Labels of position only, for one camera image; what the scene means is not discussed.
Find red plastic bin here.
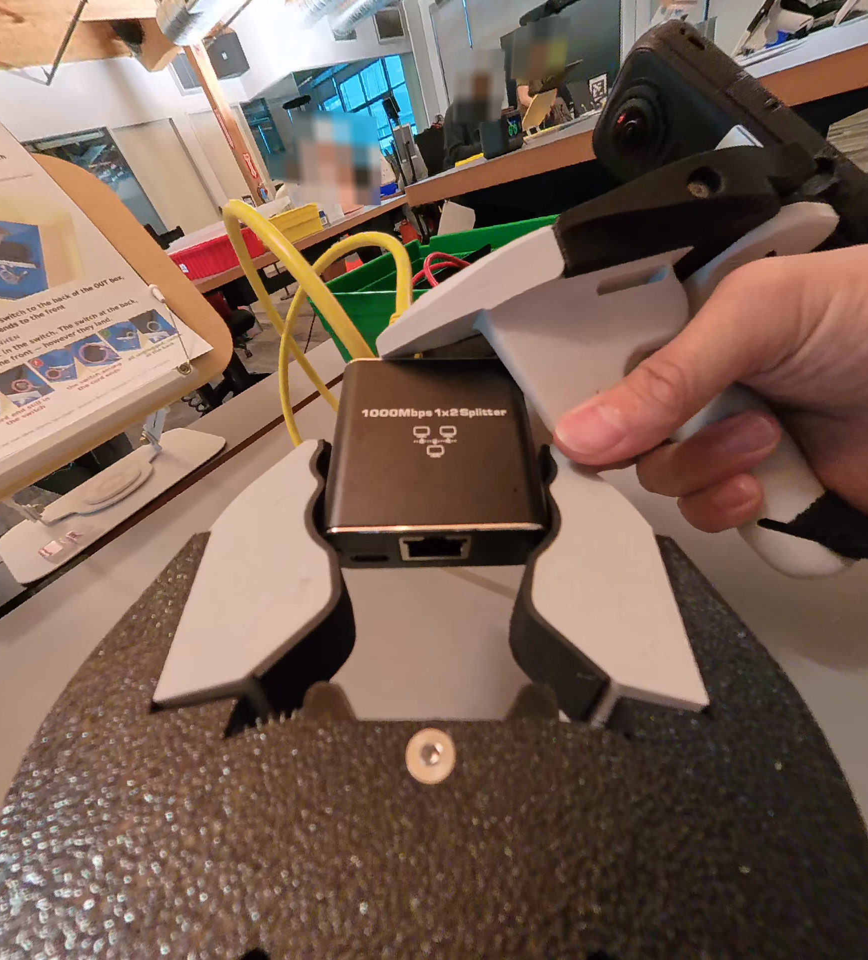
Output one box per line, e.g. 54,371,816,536
167,225,273,280

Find grey metal stand base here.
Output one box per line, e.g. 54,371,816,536
0,427,227,586

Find small yellow storage crate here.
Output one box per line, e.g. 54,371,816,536
269,206,324,243

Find green plastic bin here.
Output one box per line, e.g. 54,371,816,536
306,213,562,361

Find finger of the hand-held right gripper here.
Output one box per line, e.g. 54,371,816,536
376,225,568,361

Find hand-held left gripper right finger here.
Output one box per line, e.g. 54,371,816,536
510,448,711,727

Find printed instruction sheet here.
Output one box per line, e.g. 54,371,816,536
0,75,215,519

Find yellow ethernet cable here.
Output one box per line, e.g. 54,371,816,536
222,198,418,451

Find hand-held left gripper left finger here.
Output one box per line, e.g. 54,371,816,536
152,438,360,736

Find person's right hand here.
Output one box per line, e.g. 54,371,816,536
554,236,868,558

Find black ethernet splitter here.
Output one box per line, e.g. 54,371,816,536
321,358,552,569

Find red ethernet cable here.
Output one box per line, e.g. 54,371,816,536
410,252,480,290

